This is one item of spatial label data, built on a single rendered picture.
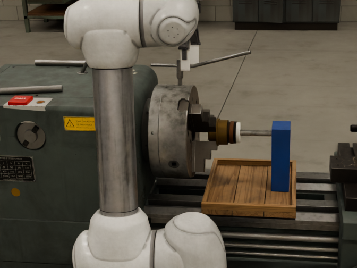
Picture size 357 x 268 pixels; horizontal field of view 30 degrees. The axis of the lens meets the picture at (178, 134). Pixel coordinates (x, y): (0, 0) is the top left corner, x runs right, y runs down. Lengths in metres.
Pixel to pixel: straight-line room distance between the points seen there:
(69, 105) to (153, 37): 0.54
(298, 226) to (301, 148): 2.68
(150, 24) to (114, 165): 0.36
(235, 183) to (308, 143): 2.66
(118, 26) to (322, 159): 3.25
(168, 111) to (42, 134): 0.40
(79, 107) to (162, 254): 0.56
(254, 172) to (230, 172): 0.09
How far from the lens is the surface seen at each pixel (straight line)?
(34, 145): 2.12
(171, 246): 1.69
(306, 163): 4.62
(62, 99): 2.10
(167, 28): 1.56
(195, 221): 1.71
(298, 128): 5.20
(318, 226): 2.19
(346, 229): 2.03
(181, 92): 2.15
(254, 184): 2.31
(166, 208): 2.22
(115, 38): 1.60
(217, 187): 2.29
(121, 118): 1.65
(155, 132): 2.10
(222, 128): 2.19
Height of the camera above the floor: 1.91
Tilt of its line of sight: 22 degrees down
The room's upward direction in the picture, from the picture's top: 3 degrees counter-clockwise
